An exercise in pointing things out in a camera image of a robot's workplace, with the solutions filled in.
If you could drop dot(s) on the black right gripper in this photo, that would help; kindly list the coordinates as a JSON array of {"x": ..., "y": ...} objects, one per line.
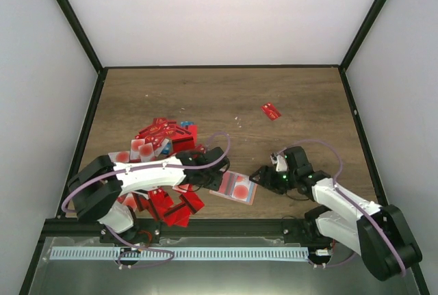
[{"x": 265, "y": 170}]

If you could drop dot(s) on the blue card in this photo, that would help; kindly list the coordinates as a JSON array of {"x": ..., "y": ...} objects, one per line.
[{"x": 186, "y": 123}]

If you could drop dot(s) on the black enclosure frame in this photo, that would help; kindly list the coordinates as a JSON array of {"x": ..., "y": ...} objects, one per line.
[{"x": 350, "y": 55}]

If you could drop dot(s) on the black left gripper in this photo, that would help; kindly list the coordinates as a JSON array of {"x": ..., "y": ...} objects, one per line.
[{"x": 215, "y": 185}]

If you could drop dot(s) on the lone red VIP card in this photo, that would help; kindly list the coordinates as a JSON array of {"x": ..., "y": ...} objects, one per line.
[{"x": 270, "y": 111}]

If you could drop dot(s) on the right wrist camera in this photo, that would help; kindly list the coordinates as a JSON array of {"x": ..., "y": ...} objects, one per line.
[{"x": 279, "y": 162}]

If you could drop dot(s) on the pile of red cards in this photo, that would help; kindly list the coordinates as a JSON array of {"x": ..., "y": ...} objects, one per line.
[{"x": 163, "y": 138}]

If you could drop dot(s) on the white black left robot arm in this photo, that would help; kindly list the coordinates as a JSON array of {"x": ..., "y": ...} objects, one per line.
[{"x": 95, "y": 189}]

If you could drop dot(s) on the light blue slotted cable duct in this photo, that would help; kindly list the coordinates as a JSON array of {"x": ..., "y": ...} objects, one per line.
[{"x": 182, "y": 253}]

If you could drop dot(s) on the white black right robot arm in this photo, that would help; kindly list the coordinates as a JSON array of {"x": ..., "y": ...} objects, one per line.
[{"x": 379, "y": 234}]

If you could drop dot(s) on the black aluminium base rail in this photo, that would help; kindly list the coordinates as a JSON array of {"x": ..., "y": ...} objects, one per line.
[{"x": 291, "y": 231}]

